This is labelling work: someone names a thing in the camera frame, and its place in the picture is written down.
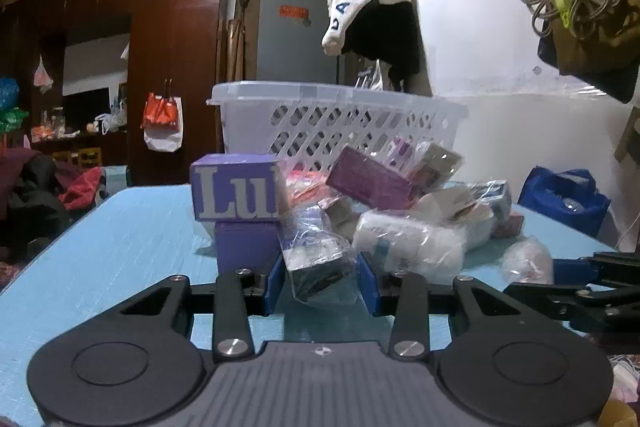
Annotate small pink box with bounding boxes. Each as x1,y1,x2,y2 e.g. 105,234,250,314
492,213,525,239

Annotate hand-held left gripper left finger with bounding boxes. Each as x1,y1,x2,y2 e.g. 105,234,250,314
120,252,287,362

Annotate brown hanging bag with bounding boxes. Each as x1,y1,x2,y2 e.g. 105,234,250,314
536,0,640,104

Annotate wrapped blue and white box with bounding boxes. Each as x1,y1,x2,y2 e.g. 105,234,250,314
470,180,514,219

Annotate grey door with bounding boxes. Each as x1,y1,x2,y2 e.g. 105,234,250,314
257,0,347,84

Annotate yellow stool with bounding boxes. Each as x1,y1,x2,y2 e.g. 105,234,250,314
52,148,104,168

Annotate plain purple box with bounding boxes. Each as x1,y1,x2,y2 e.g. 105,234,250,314
214,221,286,276

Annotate wooden planks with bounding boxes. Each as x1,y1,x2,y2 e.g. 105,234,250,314
227,19,247,82

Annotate black hanging garment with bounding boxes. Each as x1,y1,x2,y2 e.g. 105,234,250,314
344,1,427,94

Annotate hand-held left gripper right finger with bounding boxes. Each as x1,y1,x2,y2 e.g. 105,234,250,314
357,252,526,360

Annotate dark clothing pile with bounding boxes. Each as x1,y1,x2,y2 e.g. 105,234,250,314
0,147,67,260

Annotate plastic-wrapped white roll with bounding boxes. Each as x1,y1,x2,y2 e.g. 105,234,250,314
352,209,466,283

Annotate plastic-wrapped dark box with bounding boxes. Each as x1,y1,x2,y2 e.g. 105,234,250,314
280,206,359,306

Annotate purple box with white letters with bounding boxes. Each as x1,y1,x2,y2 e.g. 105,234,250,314
190,154,281,223

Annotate white plastic lattice basket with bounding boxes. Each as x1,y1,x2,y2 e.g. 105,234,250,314
206,80,469,178

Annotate red cloth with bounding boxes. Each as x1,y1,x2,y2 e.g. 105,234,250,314
57,167,104,210

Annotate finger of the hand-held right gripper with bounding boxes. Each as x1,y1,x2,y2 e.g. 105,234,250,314
552,251,640,285
504,282,640,334

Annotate beige wrapped box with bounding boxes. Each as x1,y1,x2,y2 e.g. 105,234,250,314
320,194,362,239

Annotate pink hanging plastic bag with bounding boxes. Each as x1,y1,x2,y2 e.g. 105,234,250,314
32,56,54,90

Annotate small clear-wrapped bundle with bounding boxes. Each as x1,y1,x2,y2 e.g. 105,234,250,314
501,237,555,286

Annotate teal box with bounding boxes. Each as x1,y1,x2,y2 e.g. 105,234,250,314
102,165,132,198

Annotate dark red wooden wardrobe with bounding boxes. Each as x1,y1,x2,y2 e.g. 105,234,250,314
0,0,232,188

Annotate plastic-wrapped grey box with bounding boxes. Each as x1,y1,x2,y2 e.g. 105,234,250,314
407,142,464,196

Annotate magenta box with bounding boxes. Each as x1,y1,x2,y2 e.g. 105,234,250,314
326,146,426,210

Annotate blue tote bag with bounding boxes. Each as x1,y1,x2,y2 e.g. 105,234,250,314
517,166,612,239

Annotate pink packet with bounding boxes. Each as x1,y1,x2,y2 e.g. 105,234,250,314
287,171,332,208

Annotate orange and white plastic bag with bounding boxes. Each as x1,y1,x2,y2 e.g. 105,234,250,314
141,93,184,152

